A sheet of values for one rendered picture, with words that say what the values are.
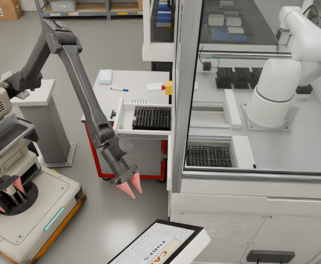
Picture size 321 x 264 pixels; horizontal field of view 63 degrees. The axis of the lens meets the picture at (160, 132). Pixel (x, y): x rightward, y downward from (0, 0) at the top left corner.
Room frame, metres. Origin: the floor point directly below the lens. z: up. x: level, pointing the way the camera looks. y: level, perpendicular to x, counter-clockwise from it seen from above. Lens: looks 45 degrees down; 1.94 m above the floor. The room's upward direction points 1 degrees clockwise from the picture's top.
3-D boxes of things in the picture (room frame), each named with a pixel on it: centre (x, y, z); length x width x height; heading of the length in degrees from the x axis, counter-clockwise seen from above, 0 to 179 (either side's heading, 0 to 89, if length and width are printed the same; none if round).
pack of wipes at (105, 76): (1.77, 0.44, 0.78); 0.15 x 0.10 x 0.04; 5
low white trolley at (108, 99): (1.59, 0.23, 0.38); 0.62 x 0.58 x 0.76; 178
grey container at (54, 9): (4.96, 1.76, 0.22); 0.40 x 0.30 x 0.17; 95
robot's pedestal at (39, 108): (1.61, 0.97, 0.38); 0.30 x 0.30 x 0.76; 5
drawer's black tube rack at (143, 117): (1.18, 0.05, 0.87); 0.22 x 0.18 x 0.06; 88
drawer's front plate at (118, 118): (1.18, 0.25, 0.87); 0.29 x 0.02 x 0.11; 178
